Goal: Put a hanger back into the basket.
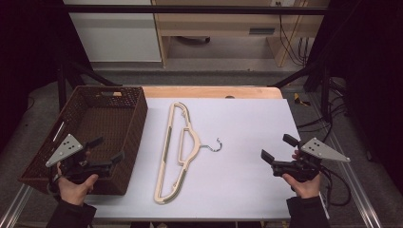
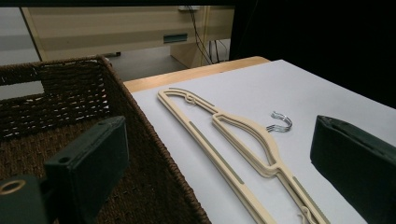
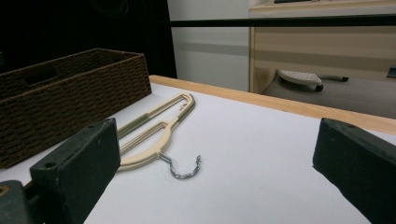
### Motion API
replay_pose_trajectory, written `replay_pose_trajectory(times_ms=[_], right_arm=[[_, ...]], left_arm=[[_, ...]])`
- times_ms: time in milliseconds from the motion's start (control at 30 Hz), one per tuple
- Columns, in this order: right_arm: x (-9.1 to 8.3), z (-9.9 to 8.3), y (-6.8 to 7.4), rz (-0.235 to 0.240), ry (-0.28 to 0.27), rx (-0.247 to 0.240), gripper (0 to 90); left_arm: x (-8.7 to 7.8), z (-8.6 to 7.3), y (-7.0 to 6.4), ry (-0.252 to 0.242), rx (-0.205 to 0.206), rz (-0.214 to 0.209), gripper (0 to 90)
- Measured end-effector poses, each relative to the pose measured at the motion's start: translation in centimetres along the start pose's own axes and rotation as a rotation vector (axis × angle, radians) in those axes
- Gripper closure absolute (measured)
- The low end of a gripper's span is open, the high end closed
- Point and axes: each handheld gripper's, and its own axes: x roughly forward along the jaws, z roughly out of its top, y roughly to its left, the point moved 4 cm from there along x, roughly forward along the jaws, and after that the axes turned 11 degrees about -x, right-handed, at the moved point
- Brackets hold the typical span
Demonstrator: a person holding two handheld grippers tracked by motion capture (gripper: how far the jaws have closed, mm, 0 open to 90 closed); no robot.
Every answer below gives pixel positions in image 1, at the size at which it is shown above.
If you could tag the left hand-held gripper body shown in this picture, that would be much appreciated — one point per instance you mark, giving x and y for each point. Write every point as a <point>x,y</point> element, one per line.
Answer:
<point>66,148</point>

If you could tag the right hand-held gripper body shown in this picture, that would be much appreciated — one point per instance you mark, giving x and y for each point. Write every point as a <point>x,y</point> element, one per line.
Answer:
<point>321,151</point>

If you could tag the brown woven basket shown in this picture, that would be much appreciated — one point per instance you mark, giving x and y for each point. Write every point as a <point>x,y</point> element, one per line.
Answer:
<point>104,120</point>

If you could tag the beige clothes hanger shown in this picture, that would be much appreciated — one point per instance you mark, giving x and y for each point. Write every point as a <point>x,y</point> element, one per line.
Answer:
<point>194,139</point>

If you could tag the person's right hand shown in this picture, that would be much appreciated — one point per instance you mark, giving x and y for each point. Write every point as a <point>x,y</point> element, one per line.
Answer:
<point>305,188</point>

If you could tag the person's left hand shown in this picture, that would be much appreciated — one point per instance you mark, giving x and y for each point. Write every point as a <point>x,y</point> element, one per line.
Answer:
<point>76,191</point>

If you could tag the white table board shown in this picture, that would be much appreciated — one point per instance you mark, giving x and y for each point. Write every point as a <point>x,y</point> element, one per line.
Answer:
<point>247,133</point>

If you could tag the yellow and black tool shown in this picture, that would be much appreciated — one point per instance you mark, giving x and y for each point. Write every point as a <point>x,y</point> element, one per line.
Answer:
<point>299,100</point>

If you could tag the black metal stand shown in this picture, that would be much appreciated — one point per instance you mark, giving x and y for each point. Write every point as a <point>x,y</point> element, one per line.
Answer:
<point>61,85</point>
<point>324,91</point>

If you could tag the black curtain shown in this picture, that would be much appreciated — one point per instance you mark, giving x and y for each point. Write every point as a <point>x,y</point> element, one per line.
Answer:
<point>28,57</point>
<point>370,79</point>

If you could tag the white cabinet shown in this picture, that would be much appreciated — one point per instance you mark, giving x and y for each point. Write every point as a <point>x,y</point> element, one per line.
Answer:
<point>117,38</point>

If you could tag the light wooden desk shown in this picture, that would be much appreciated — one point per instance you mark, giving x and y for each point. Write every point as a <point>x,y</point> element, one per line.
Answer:
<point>215,22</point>

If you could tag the aluminium rail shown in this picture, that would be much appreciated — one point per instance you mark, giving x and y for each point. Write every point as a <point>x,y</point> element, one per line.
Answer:
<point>14,209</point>
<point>358,193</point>

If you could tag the black horizontal frame bar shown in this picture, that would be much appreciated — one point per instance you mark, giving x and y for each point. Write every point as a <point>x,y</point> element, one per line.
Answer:
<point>190,9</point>

